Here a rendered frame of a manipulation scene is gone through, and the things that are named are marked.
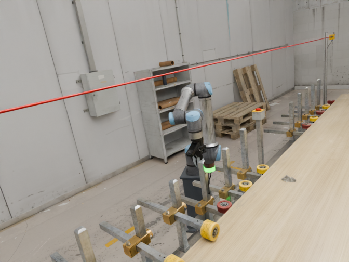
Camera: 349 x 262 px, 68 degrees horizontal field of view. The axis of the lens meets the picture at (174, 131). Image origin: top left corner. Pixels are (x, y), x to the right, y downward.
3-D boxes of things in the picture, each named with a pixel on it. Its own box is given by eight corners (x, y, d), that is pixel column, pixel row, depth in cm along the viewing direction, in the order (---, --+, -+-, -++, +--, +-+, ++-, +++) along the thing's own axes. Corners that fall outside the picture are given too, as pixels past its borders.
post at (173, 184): (181, 258, 142) (168, 180, 129) (185, 254, 145) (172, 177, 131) (186, 260, 140) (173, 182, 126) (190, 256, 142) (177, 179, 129)
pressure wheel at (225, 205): (216, 222, 142) (213, 205, 139) (223, 215, 148) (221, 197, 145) (228, 227, 137) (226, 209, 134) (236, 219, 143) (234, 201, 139)
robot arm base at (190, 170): (183, 175, 246) (182, 166, 243) (188, 167, 264) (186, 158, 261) (203, 175, 241) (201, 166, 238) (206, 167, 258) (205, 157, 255)
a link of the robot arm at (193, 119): (200, 109, 167) (198, 113, 158) (203, 128, 170) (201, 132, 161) (186, 111, 169) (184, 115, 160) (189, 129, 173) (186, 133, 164)
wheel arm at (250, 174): (211, 170, 203) (211, 165, 202) (213, 168, 206) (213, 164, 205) (265, 182, 174) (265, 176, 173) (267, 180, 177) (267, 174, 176)
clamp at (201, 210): (195, 213, 150) (194, 205, 148) (208, 201, 159) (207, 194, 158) (203, 215, 146) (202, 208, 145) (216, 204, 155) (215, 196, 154)
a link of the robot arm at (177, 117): (182, 82, 232) (165, 114, 174) (195, 81, 229) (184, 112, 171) (184, 95, 238) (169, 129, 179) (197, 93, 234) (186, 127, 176)
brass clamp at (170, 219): (162, 222, 130) (161, 213, 129) (179, 208, 139) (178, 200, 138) (171, 225, 126) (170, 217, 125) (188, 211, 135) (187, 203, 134)
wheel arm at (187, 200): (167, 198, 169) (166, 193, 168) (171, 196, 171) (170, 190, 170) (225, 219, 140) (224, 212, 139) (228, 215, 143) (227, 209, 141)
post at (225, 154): (227, 212, 177) (220, 148, 164) (230, 210, 180) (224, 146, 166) (232, 214, 175) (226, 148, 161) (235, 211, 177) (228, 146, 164)
